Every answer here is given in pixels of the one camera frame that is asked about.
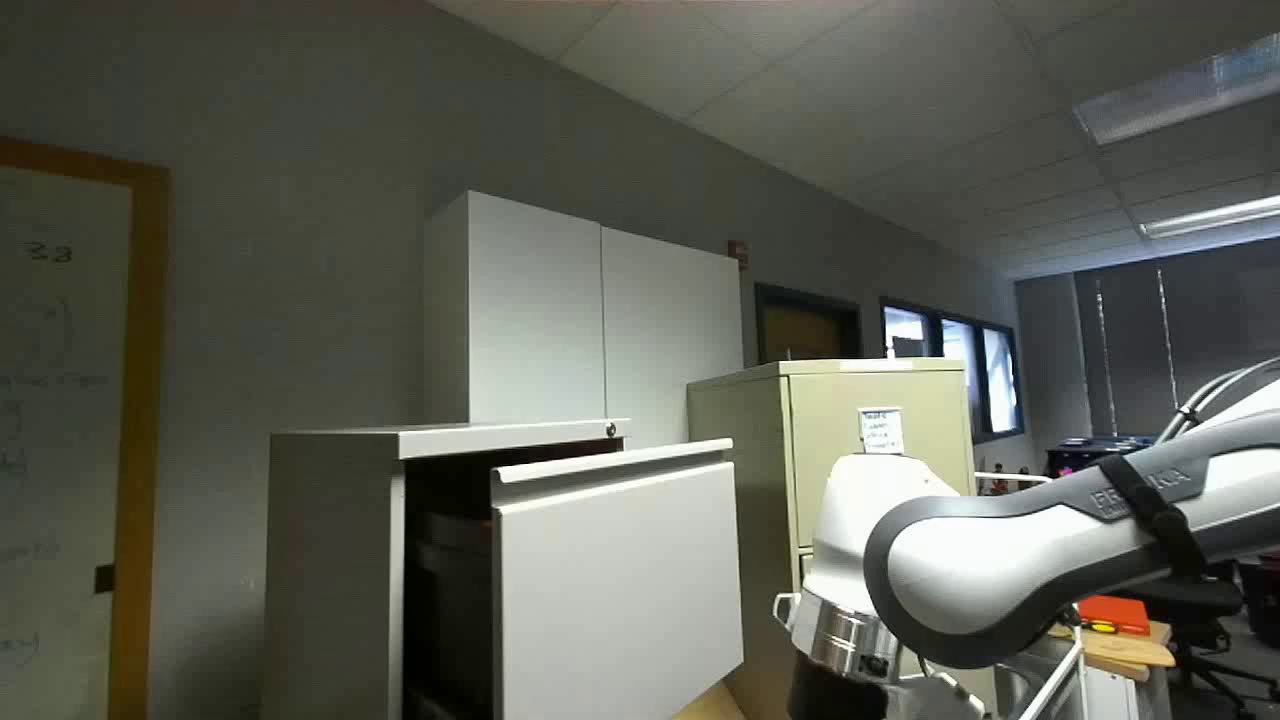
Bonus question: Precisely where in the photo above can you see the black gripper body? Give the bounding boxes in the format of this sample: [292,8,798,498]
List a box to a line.
[785,660,889,720]

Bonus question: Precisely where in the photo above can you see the white filing cabinet drawer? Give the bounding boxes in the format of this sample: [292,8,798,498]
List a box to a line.
[485,435,748,720]

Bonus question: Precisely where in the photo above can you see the beige metal filing cabinet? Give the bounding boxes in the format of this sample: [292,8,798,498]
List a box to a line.
[684,356,981,720]

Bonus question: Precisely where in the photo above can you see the tall white storage cabinet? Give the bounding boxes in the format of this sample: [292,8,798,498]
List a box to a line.
[419,190,748,454]

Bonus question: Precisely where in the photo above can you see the white filing cabinet body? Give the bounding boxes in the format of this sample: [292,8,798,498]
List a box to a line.
[259,417,633,720]

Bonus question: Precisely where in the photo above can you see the white paper label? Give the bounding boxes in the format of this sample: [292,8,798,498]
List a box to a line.
[854,406,907,462]

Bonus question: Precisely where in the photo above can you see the orange object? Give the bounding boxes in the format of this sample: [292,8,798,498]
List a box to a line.
[1071,593,1156,640]

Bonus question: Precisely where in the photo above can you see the wooden board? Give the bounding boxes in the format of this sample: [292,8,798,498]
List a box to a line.
[1045,613,1179,680]

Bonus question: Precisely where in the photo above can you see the dark desk equipment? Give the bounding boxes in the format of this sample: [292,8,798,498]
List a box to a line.
[1045,435,1177,486]

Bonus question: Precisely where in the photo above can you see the dark framed doorway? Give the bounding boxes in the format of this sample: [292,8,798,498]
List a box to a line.
[752,282,865,369]

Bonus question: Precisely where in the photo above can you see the black office chair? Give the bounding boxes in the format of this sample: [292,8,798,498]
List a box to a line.
[1126,551,1280,705]

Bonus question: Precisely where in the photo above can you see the window with vertical blinds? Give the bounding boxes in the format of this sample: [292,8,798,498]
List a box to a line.
[1018,237,1280,454]

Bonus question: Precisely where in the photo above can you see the narrow fluorescent ceiling light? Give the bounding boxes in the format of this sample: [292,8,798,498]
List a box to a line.
[1136,194,1280,243]

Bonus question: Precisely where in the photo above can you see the large fluorescent ceiling light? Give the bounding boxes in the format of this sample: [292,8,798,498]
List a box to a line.
[1067,30,1280,147]

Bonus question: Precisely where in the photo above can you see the wood framed whiteboard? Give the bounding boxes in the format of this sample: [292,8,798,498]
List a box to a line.
[0,137,175,720]

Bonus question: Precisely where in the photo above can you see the dark interior wall windows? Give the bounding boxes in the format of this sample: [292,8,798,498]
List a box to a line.
[877,297,1027,445]

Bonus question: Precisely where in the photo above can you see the black strap on arm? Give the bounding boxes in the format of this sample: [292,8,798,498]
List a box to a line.
[1098,454,1213,581]

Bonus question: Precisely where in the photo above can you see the robot arm cable bundle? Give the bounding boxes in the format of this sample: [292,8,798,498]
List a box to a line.
[1152,352,1280,449]

